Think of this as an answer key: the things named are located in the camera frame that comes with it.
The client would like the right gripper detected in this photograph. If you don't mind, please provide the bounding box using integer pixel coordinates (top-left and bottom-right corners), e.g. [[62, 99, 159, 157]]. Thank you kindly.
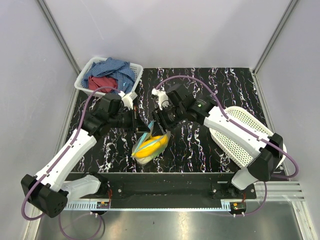
[[150, 104, 186, 138]]

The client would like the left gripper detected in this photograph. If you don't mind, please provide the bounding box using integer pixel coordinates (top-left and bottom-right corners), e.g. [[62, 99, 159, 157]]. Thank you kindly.
[[109, 106, 151, 134]]

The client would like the yellow fake lemon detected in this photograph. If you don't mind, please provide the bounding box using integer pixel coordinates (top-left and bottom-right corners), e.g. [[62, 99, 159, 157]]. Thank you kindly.
[[132, 135, 169, 158]]

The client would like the clear zip top bag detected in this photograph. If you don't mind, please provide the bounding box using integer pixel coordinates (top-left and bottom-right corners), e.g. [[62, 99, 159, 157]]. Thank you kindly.
[[131, 120, 171, 166]]

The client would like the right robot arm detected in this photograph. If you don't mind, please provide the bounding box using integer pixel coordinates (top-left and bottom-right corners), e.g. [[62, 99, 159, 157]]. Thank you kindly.
[[151, 84, 285, 199]]

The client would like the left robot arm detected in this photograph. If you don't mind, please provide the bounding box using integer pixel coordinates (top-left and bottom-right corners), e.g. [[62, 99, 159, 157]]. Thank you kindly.
[[21, 92, 149, 221]]

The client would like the black marble pattern mat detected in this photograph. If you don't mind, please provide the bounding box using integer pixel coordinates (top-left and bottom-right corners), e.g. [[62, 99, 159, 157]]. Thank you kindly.
[[73, 67, 266, 173]]

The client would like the grey plastic basket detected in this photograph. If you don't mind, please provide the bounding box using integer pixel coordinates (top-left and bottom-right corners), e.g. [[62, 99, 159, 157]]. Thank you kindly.
[[74, 57, 143, 97]]

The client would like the blue patterned cloth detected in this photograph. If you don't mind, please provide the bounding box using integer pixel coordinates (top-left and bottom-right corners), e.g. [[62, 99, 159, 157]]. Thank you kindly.
[[81, 57, 135, 94]]

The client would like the dark red cloth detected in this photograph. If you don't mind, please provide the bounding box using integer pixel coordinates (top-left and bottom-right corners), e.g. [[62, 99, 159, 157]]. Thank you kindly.
[[88, 76, 118, 93]]

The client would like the white perforated basket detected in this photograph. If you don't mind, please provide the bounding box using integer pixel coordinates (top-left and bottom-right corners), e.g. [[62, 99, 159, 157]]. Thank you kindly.
[[204, 106, 287, 173]]

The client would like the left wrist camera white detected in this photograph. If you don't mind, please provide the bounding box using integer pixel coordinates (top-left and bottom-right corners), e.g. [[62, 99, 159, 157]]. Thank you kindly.
[[118, 91, 138, 110]]

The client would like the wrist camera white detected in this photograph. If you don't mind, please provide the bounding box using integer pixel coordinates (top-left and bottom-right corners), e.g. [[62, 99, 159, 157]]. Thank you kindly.
[[118, 91, 138, 110], [151, 88, 170, 110]]

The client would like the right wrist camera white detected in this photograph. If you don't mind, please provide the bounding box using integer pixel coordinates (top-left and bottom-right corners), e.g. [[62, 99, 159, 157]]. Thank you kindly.
[[151, 88, 170, 110]]

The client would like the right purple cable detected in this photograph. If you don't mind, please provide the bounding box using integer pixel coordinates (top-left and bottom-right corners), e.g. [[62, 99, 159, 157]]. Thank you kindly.
[[156, 74, 300, 216]]

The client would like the purple cable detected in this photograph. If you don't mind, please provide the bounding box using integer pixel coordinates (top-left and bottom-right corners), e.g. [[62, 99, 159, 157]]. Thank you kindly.
[[21, 86, 121, 221], [156, 74, 300, 216]]

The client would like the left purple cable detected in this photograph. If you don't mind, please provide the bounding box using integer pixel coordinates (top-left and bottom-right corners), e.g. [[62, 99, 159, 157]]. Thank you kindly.
[[21, 86, 121, 221]]

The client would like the aluminium rail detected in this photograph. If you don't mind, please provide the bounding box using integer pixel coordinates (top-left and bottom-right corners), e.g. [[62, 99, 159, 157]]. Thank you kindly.
[[34, 181, 307, 212]]

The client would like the left aluminium frame post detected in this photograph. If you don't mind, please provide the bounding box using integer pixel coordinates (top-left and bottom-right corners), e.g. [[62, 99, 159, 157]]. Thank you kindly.
[[35, 0, 81, 75]]

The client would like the aluminium frame post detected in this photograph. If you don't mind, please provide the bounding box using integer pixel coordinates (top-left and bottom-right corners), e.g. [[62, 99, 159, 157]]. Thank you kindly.
[[35, 0, 81, 75], [252, 0, 300, 75]]

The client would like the right aluminium frame post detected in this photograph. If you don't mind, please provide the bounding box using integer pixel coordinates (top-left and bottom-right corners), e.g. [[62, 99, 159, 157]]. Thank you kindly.
[[252, 0, 300, 75]]

